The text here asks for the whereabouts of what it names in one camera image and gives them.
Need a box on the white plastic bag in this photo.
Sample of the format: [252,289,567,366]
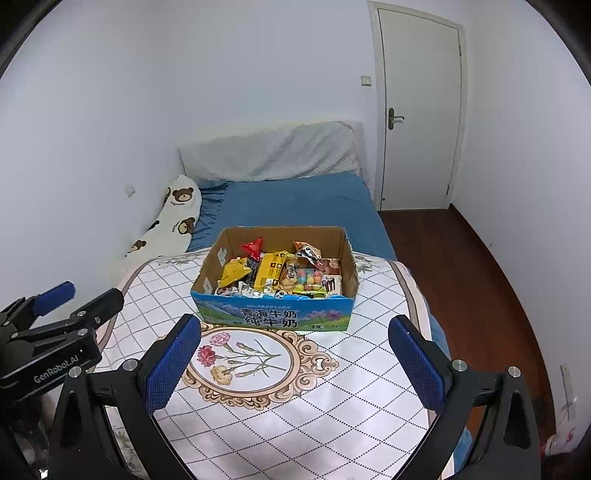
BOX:
[549,425,580,455]

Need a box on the white wall outlet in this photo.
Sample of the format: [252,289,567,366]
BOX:
[560,364,578,418]

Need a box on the bear print pillow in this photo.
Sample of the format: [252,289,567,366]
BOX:
[124,175,203,259]

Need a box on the white checked floral table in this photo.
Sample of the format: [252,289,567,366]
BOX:
[95,251,451,480]

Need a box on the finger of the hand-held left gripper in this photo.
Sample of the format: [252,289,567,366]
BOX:
[0,281,76,330]
[9,288,125,344]

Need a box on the cardboard box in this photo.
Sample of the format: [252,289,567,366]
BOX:
[191,226,360,333]

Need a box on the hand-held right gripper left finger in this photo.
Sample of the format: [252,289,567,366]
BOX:
[44,313,202,480]

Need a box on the pile of assorted snacks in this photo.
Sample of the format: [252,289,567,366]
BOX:
[213,237,343,298]

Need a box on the blue bed sheet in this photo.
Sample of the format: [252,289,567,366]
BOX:
[186,172,474,467]

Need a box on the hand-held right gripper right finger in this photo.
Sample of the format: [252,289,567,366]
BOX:
[388,315,541,480]

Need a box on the white door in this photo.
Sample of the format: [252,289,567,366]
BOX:
[368,0,467,213]

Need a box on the grey padded headboard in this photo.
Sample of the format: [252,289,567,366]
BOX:
[178,121,365,183]

